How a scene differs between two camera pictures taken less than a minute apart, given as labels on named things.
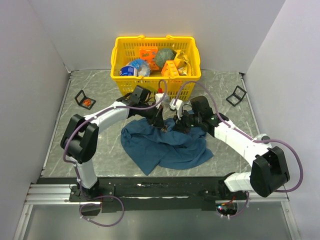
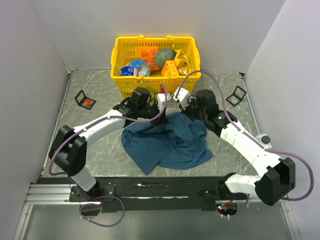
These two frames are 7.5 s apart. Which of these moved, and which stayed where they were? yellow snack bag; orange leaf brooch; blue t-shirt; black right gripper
Moved: black right gripper
Stayed: orange leaf brooch; yellow snack bag; blue t-shirt
